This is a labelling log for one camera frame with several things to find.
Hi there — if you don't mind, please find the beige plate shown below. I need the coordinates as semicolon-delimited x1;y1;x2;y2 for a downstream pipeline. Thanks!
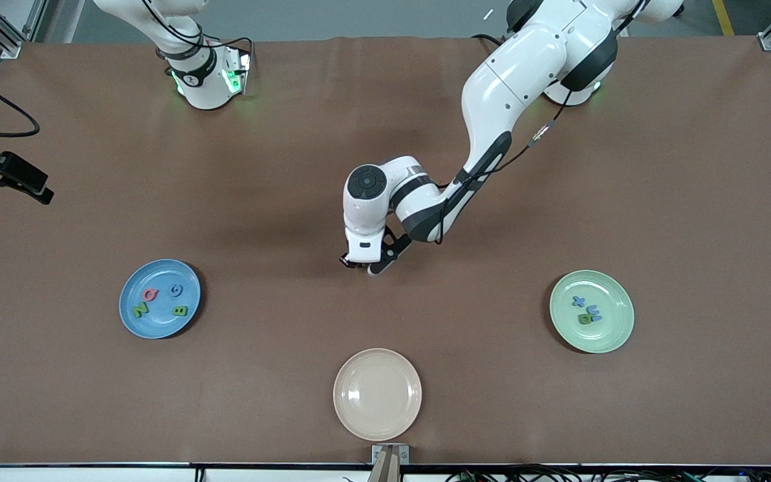
333;347;423;442

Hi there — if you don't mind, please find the blue plate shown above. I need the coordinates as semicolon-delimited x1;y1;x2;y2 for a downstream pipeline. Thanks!
118;258;202;340

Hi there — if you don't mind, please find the green plate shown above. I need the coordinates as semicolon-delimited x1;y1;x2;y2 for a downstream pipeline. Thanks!
549;269;635;354

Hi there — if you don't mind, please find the brown table mat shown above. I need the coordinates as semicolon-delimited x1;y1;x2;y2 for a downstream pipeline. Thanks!
0;35;771;466

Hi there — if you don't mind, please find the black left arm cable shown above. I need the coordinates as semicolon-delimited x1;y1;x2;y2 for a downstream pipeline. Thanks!
434;87;574;246

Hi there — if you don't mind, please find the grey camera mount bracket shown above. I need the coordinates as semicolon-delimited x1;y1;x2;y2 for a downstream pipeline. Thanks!
371;444;410;465

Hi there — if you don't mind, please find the beige mount post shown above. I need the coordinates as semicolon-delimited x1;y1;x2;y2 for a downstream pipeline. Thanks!
366;449;402;482

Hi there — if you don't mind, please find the black right base cable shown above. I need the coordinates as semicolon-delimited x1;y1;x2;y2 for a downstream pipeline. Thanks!
141;0;254;74

